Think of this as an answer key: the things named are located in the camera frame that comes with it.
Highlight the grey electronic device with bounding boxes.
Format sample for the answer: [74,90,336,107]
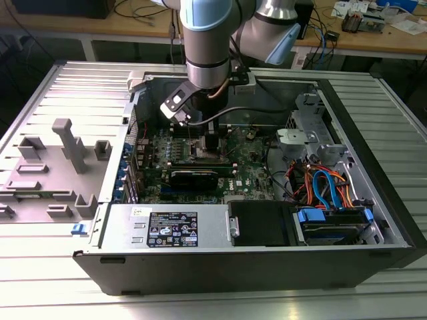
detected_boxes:
[362,11,392,34]

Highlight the silver power supply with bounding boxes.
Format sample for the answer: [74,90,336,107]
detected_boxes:
[99,203,232,250]

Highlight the green motherboard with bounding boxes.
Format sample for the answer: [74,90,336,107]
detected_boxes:
[132,123,280,205]

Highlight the grey parts rack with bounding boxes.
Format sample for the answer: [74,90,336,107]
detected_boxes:
[0,118,113,225]

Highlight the black and silver PC case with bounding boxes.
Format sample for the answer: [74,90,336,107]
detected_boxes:
[71,68,427,297]

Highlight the black plastic cover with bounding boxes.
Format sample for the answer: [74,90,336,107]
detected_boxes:
[228,201,296,248]

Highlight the CPU socket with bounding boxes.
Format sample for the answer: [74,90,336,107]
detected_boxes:
[188,138,224,161]

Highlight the silver latch handle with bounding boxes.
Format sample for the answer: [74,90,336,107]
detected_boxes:
[228,215,241,238]

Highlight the green RAM stick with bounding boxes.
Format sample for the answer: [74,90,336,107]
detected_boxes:
[168,159,236,178]
[13,190,44,199]

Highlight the hard disk in blue carrier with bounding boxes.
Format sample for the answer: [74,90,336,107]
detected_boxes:
[292,207,376,247]

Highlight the black camera cable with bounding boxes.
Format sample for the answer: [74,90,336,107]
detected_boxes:
[182,105,291,127]

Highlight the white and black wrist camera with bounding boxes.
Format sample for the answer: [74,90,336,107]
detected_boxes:
[159,81,195,127]

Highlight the brown curved hose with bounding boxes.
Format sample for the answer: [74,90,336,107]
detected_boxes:
[207,78,230,100]

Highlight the white paper sheet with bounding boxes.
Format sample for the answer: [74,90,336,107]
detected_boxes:
[390,19,426,36]

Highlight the black equipment case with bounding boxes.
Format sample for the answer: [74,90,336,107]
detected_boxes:
[13,0,113,20]

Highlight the metal socket cover frame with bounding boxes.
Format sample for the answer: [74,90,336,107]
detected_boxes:
[220,127,242,158]

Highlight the wooden workbench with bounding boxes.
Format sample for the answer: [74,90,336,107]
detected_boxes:
[0,0,427,63]

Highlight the blue data wire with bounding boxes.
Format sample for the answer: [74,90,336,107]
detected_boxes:
[312,169,337,211]

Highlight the finned metal heatsink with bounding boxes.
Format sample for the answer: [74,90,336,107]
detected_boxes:
[342,9,364,33]

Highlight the black graphics card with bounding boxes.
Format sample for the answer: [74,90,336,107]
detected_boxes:
[168,169,220,191]

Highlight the black desktop box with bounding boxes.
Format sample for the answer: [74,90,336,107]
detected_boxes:
[295,0,315,41]

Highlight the silver disk bay cage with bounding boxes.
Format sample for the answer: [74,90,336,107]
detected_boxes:
[276,92,351,161]

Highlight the orange power wires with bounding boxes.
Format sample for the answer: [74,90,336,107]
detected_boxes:
[289,161,356,209]

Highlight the blue card retention clips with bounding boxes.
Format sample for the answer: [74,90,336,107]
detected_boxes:
[113,142,133,203]

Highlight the white printed card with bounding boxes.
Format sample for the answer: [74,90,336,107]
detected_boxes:
[333,0,368,17]

